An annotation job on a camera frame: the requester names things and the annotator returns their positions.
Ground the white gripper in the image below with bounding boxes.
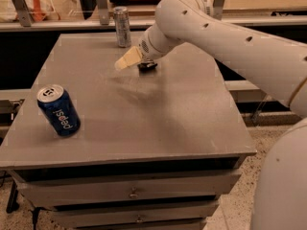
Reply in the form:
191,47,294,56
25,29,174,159
114,24,179,70

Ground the black rxbar chocolate bar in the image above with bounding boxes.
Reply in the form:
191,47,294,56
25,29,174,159
137,59,157,72

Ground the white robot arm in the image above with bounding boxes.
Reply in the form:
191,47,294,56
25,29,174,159
115,0,307,230

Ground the silver energy drink can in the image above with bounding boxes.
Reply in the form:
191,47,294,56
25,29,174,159
113,6,131,48

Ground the blue pepsi can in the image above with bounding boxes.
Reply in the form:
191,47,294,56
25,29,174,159
36,84,81,137

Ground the grey drawer cabinet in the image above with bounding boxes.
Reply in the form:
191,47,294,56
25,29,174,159
0,33,255,230

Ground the plastic bag with orange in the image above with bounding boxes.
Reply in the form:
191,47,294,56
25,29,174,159
0,0,60,23

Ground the top drawer with knob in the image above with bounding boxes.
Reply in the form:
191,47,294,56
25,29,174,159
17,170,241,207

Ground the drawer with knob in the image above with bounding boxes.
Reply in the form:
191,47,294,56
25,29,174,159
17,170,241,207
52,200,219,228

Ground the grey metal shelf bracket middle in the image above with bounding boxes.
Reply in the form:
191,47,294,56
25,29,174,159
96,0,109,25

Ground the grey metal shelf bracket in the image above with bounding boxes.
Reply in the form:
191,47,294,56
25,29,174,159
211,0,225,20
96,0,109,25
12,0,33,27

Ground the grey metal shelf bracket right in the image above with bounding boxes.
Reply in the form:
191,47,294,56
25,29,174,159
211,0,225,20

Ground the grey metal shelf bracket left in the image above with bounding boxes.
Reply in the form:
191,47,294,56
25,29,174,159
12,0,33,27

